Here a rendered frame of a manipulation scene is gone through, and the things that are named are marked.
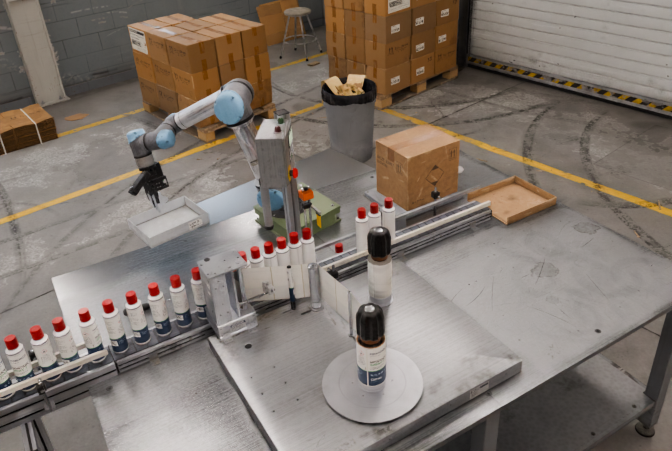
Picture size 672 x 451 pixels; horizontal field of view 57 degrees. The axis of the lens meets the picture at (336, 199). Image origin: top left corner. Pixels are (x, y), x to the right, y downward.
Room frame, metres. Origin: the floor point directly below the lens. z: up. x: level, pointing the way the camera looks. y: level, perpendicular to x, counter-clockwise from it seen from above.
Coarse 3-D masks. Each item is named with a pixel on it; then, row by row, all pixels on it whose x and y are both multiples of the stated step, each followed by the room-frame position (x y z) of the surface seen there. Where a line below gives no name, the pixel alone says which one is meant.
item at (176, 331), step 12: (468, 204) 2.38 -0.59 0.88; (444, 216) 2.30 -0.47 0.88; (468, 216) 2.28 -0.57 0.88; (408, 228) 2.22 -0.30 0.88; (408, 240) 2.13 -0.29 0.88; (348, 252) 2.07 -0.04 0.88; (324, 264) 2.00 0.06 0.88; (348, 264) 1.99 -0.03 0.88; (264, 300) 1.80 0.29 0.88; (192, 324) 1.69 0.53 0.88; (204, 324) 1.69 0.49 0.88; (156, 336) 1.64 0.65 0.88; (168, 336) 1.64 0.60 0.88; (132, 348) 1.59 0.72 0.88; (144, 348) 1.59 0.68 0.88
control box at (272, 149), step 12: (264, 120) 2.07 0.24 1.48; (276, 120) 2.06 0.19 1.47; (288, 120) 2.06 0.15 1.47; (264, 132) 1.96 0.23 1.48; (264, 144) 1.91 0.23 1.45; (276, 144) 1.91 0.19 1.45; (288, 144) 1.98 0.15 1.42; (264, 156) 1.91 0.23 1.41; (276, 156) 1.91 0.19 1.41; (288, 156) 1.95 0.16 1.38; (264, 168) 1.91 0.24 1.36; (276, 168) 1.91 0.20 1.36; (288, 168) 1.93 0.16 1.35; (264, 180) 1.91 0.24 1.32; (276, 180) 1.91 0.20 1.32; (288, 180) 1.91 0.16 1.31
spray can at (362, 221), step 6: (360, 210) 2.05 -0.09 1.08; (360, 216) 2.05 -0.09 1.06; (366, 216) 2.07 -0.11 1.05; (360, 222) 2.04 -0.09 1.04; (366, 222) 2.04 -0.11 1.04; (360, 228) 2.04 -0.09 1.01; (366, 228) 2.04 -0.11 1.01; (360, 234) 2.04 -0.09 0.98; (366, 234) 2.04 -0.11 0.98; (360, 240) 2.04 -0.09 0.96; (366, 240) 2.04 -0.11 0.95; (360, 246) 2.04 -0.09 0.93; (366, 246) 2.04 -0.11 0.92
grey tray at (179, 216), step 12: (168, 204) 2.36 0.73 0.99; (180, 204) 2.39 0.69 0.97; (192, 204) 2.36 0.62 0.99; (144, 216) 2.29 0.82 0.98; (156, 216) 2.32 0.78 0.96; (168, 216) 2.32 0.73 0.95; (180, 216) 2.31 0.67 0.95; (192, 216) 2.31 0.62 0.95; (204, 216) 2.25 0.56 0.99; (132, 228) 2.22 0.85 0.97; (144, 228) 2.23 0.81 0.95; (156, 228) 2.23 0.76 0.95; (168, 228) 2.22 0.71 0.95; (180, 228) 2.17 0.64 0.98; (192, 228) 2.21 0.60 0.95; (144, 240) 2.13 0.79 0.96; (156, 240) 2.11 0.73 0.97; (168, 240) 2.14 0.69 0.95
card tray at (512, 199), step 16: (512, 176) 2.63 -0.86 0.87; (480, 192) 2.53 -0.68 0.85; (496, 192) 2.55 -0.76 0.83; (512, 192) 2.54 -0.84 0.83; (528, 192) 2.53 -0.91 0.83; (544, 192) 2.48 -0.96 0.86; (496, 208) 2.41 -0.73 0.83; (512, 208) 2.40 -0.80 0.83; (528, 208) 2.33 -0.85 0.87; (544, 208) 2.38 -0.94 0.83
